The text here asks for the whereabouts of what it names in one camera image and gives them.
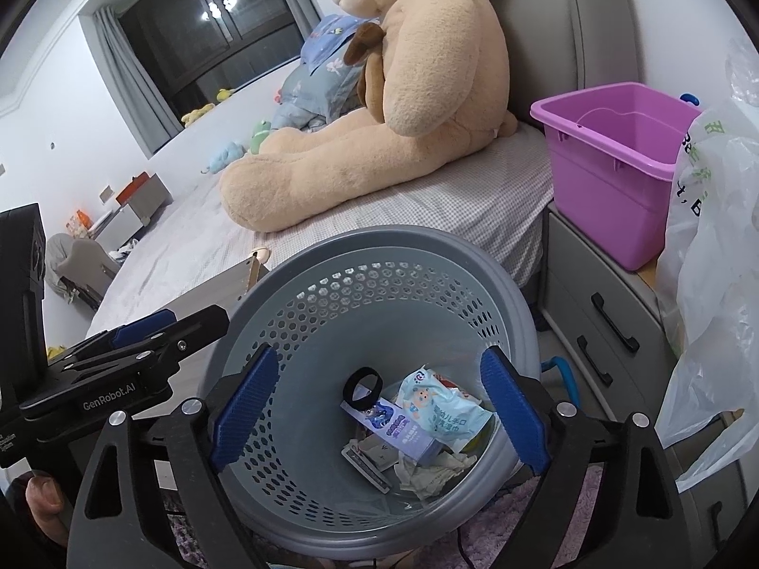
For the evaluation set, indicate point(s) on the grey blue folded quilt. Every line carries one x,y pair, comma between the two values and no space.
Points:
310,101

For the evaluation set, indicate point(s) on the blue patterned pillow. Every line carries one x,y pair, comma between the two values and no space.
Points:
327,37

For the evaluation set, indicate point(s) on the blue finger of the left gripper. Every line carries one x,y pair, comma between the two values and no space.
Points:
190,335
139,330

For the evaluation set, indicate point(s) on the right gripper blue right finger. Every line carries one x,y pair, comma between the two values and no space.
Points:
517,400

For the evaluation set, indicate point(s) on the brown plush dog toy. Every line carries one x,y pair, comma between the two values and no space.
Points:
366,49

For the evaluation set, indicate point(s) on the dark window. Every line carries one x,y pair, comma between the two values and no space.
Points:
192,49

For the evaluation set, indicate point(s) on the grey upholstered headboard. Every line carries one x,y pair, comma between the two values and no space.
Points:
558,46

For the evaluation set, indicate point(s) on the bed with grey sheet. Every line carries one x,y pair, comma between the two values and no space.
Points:
492,199

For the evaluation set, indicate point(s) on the light blue plush toy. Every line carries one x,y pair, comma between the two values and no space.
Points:
231,153

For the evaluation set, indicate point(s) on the white paper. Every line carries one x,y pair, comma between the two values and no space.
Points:
428,481

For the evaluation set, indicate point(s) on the translucent plastic bag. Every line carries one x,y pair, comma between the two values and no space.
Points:
707,276

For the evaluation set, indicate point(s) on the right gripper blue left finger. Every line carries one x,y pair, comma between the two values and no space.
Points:
243,398

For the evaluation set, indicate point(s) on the large beige teddy bear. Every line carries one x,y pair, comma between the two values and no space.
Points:
435,88

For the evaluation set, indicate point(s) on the grey left curtain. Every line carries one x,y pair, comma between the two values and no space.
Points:
153,122

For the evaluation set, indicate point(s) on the grey perforated trash basket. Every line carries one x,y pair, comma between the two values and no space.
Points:
366,309

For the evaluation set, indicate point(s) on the grey chair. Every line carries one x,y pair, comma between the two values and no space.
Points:
89,270

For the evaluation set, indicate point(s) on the orange red box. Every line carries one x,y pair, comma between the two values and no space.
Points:
131,188

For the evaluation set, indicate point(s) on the grey white desk drawer unit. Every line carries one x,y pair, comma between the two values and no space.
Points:
134,216

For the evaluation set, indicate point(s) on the grey bedside drawer cabinet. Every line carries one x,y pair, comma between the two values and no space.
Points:
607,320

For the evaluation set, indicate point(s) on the purple plastic bin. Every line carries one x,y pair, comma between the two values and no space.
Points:
613,155

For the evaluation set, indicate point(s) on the blue wet wipes pack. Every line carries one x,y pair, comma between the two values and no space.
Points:
450,415

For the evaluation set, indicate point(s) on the yellow plush toys on sill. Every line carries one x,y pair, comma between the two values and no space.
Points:
189,118

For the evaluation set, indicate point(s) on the grey clothing on chair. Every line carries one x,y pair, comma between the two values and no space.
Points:
59,254

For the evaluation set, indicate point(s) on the person's left hand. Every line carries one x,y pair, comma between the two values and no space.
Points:
47,504

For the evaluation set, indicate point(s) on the white torn milk carton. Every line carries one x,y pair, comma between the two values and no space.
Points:
372,458

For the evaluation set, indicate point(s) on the small beige earbud case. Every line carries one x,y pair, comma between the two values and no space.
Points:
261,255

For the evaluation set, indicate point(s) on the green frog plush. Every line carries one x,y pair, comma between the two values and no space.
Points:
261,132

